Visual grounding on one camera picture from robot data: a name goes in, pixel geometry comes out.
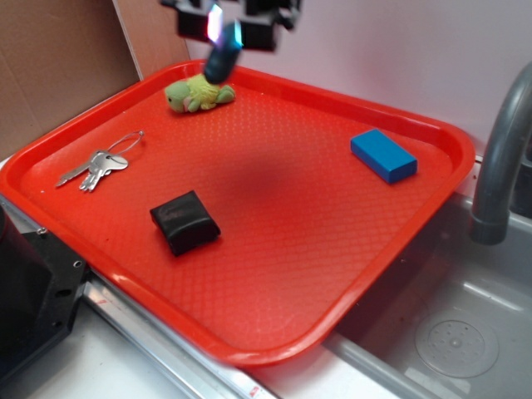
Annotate thin wire key ring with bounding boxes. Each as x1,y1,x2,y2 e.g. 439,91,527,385
106,131,145,160

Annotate grey sink faucet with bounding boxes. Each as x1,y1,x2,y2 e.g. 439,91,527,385
470,64,531,245

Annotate grey toy sink basin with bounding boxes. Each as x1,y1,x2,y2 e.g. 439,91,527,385
325,195,531,398

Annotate blue rectangular block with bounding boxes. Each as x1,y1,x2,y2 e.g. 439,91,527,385
350,129,418,184

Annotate brown cardboard panel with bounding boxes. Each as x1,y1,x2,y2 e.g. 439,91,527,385
1,1,190,159

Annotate red plastic tray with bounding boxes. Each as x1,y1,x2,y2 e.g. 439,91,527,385
1,61,475,367

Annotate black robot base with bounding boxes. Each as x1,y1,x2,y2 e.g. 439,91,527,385
1,210,88,385

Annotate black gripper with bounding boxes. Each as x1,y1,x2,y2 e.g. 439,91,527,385
160,1,301,52

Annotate green plush turtle toy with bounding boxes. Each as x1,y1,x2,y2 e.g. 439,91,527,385
164,74,236,113

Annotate silver key long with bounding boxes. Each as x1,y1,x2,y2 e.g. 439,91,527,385
55,150,107,187

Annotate silver key short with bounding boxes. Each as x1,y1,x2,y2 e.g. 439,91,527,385
79,151,129,192

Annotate dark green plastic pickle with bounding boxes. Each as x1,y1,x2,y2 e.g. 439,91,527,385
204,47,241,85

